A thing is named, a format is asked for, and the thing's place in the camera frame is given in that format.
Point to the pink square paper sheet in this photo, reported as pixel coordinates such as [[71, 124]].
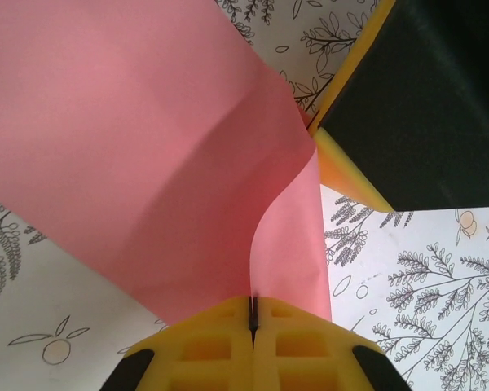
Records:
[[106, 122]]

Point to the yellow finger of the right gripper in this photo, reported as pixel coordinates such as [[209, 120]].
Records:
[[411, 102]]

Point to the floral patterned table cover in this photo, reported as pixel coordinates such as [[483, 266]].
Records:
[[432, 305]]

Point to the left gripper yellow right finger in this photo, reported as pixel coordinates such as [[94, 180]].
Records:
[[301, 350]]

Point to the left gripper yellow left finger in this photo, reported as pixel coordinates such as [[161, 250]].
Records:
[[212, 350]]

